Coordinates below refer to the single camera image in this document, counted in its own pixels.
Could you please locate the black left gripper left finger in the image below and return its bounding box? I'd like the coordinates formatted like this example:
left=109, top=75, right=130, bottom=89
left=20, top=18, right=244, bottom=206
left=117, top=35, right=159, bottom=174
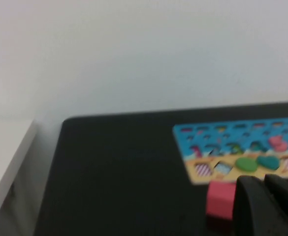
left=233, top=175, right=288, bottom=236

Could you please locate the teal heart piece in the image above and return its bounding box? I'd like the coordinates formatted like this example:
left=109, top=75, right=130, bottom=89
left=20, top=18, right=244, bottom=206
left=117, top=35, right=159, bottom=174
left=256, top=155, right=281, bottom=171

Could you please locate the green circle piece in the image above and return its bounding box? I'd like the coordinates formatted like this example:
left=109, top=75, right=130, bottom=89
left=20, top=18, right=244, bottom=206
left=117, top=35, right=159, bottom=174
left=235, top=157, right=259, bottom=173

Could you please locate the pink number five piece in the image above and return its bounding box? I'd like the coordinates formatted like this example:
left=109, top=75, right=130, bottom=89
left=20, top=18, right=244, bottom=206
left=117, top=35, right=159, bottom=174
left=268, top=136, right=288, bottom=152

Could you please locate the colourful wooden puzzle board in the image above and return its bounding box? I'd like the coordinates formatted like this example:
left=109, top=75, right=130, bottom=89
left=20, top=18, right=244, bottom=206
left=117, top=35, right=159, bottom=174
left=172, top=120, right=288, bottom=186

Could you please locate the hot pink cube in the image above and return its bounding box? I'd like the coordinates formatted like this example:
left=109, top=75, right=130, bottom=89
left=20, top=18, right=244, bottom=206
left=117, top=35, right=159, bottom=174
left=205, top=180, right=237, bottom=221

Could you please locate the white cabinet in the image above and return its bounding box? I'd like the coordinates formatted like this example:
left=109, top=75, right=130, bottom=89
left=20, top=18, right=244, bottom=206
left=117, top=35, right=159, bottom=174
left=0, top=119, right=38, bottom=236

